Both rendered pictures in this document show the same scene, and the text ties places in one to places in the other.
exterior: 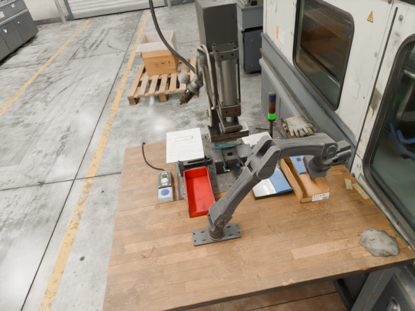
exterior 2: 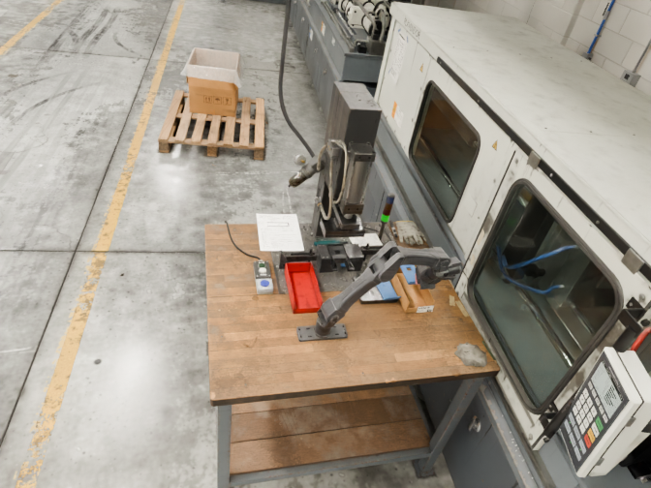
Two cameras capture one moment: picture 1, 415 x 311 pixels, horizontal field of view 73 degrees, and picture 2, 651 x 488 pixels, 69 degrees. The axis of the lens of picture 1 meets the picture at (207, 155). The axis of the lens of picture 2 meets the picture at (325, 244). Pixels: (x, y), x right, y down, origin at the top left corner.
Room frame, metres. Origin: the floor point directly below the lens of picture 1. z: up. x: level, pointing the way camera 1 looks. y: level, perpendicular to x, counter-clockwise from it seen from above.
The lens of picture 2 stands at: (-0.51, 0.40, 2.34)
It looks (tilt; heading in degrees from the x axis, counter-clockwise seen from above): 38 degrees down; 344
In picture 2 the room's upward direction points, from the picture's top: 11 degrees clockwise
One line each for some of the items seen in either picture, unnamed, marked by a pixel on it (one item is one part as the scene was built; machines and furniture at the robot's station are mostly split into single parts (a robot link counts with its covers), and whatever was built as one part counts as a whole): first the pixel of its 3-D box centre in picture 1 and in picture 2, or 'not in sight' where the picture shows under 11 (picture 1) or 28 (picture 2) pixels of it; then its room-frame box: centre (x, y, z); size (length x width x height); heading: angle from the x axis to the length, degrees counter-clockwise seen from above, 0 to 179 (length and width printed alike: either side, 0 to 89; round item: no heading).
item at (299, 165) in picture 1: (301, 161); (411, 271); (0.93, -0.42, 1.00); 0.15 x 0.07 x 0.03; 3
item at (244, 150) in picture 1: (232, 153); (340, 252); (1.09, -0.13, 0.98); 0.20 x 0.10 x 0.01; 93
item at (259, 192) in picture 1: (268, 182); (374, 289); (0.91, -0.26, 0.91); 0.17 x 0.16 x 0.02; 93
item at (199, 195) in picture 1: (199, 190); (302, 287); (0.91, 0.06, 0.93); 0.25 x 0.12 x 0.06; 3
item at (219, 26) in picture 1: (220, 54); (351, 148); (1.21, -0.12, 1.44); 0.17 x 0.13 x 0.42; 3
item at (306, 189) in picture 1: (303, 176); (410, 287); (0.90, -0.43, 0.93); 0.25 x 0.13 x 0.08; 3
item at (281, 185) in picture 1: (279, 180); (387, 287); (0.90, -0.31, 0.93); 0.15 x 0.07 x 0.03; 7
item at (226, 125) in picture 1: (223, 104); (342, 198); (1.16, -0.11, 1.22); 0.26 x 0.18 x 0.30; 3
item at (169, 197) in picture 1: (166, 196); (263, 288); (0.93, 0.22, 0.90); 0.07 x 0.07 x 0.06; 3
